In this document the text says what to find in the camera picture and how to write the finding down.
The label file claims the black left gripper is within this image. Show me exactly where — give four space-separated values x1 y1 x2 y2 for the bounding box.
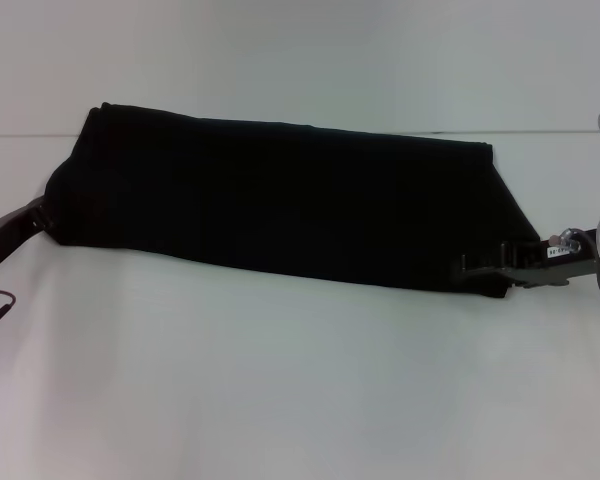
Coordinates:
0 195 57 267

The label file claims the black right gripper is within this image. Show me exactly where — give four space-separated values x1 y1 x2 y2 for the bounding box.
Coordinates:
454 228 600 291

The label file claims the black shirt with FREE! print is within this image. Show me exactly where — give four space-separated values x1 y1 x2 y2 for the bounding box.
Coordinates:
43 101 540 302

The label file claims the silver right wrist cable connector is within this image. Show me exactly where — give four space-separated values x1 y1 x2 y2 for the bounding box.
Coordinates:
549 227 582 257

